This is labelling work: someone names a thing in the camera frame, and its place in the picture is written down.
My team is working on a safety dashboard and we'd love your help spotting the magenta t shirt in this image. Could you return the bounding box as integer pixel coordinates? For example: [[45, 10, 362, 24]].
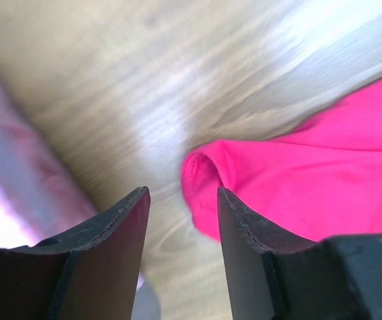
[[181, 79, 382, 241]]

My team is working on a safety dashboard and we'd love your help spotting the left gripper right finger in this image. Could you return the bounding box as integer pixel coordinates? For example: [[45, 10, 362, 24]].
[[217, 188, 382, 319]]

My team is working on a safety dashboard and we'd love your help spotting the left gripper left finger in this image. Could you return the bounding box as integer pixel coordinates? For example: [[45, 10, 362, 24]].
[[0, 187, 151, 319]]

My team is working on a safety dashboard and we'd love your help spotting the clear plastic bin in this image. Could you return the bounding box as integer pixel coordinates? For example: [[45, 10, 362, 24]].
[[0, 83, 161, 319]]

